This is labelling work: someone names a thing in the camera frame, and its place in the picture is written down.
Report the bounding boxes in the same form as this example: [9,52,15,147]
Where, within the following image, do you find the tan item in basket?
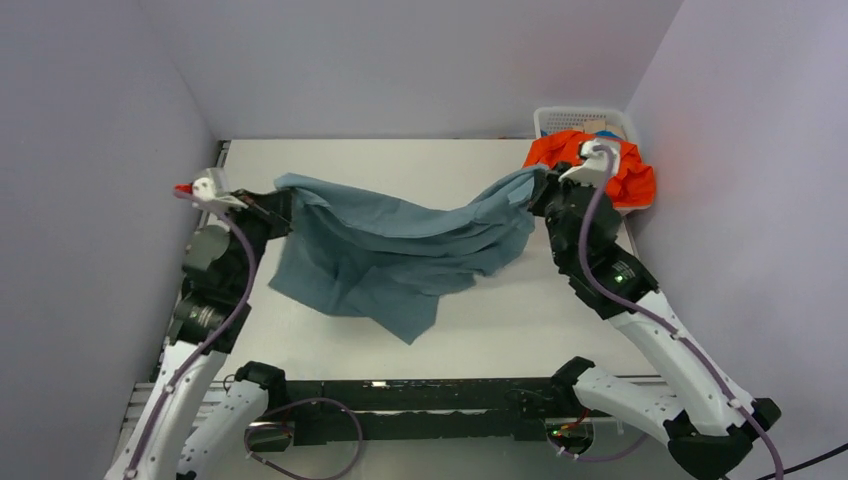
[575,119,627,140]

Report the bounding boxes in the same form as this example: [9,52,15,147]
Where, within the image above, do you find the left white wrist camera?
[173,167,247,211]

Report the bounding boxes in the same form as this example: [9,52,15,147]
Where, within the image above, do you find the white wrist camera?
[173,167,247,211]
[558,138,621,189]

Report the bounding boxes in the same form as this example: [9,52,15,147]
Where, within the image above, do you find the orange t shirt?
[523,130,657,210]

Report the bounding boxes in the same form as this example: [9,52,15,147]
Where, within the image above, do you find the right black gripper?
[526,160,598,268]

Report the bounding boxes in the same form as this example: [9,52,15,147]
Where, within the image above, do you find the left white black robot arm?
[105,180,292,479]

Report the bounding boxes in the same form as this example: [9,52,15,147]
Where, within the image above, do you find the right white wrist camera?
[558,138,621,189]

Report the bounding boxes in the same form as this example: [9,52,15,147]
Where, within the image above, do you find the black cable bottom right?
[755,442,848,480]

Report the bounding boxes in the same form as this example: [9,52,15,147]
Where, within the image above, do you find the blue garment in basket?
[595,130,624,141]

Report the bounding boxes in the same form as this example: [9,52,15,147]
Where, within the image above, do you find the white plastic laundry basket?
[533,106,646,214]

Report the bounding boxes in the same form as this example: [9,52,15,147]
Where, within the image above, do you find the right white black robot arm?
[528,164,781,479]

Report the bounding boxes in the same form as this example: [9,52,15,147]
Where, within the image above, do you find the grey-blue t shirt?
[269,167,538,344]

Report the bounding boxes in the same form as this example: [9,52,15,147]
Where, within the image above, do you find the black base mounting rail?
[250,377,601,451]

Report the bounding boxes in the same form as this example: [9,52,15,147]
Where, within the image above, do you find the aluminium frame rail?
[120,374,708,429]

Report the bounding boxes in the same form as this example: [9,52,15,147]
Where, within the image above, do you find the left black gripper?
[212,186,294,296]

